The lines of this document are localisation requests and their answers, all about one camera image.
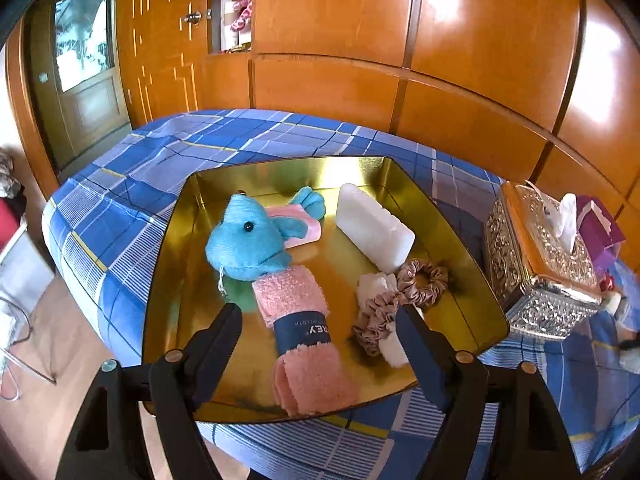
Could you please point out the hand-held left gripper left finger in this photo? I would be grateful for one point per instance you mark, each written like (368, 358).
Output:
(216, 350)

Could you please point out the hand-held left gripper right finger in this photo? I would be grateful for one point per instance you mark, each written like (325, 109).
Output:
(425, 355)

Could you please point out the small white cloth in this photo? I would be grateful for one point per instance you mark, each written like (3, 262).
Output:
(375, 285)
(395, 350)

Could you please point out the dusty pink scrunchie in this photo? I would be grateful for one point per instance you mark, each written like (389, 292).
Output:
(375, 315)
(406, 276)

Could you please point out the pink fuzzy towel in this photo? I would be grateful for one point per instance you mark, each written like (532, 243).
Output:
(290, 295)

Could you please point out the blue plush toy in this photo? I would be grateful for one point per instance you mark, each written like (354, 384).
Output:
(245, 240)

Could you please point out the gold metal tray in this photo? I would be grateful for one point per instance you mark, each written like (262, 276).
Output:
(300, 175)

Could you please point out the ornate silver tissue box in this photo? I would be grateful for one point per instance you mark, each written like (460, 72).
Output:
(530, 260)

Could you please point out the blue plaid bed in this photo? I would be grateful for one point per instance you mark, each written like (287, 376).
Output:
(150, 175)

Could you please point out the red and white plush toy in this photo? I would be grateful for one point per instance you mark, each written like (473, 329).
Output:
(607, 284)

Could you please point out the glass side table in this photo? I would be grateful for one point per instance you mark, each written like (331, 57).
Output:
(20, 360)

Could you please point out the white tissue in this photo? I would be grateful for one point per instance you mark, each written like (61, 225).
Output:
(567, 220)

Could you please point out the white storage box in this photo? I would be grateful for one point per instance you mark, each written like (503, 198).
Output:
(25, 265)

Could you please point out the purple tissue box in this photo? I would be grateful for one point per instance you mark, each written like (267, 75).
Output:
(595, 230)

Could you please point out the red box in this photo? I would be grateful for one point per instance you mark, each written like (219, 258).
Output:
(10, 222)

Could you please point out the camouflage cloth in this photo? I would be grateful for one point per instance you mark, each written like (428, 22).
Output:
(10, 175)

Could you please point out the wooden door with glass pane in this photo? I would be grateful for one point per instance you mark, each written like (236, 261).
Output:
(95, 100)

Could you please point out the patterned wooden door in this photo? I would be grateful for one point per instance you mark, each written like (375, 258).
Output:
(160, 60)

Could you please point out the metal door knob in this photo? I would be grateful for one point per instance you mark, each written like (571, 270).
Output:
(192, 16)

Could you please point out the pink decoration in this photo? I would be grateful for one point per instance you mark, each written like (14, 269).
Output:
(242, 10)

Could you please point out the wooden wardrobe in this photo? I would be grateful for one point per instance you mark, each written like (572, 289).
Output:
(350, 10)

